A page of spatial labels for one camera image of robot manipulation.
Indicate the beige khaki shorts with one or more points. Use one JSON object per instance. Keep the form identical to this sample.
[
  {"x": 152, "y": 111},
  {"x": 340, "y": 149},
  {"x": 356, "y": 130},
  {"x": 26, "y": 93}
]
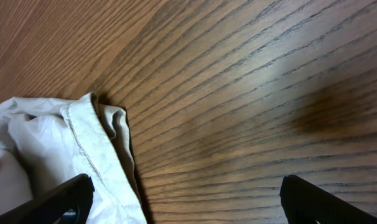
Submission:
[{"x": 45, "y": 142}]

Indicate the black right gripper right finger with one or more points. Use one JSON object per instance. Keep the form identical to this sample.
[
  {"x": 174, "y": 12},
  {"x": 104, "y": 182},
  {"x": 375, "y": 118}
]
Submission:
[{"x": 304, "y": 203}]

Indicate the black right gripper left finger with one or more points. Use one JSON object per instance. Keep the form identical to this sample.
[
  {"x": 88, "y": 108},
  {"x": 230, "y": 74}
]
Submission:
[{"x": 68, "y": 203}]

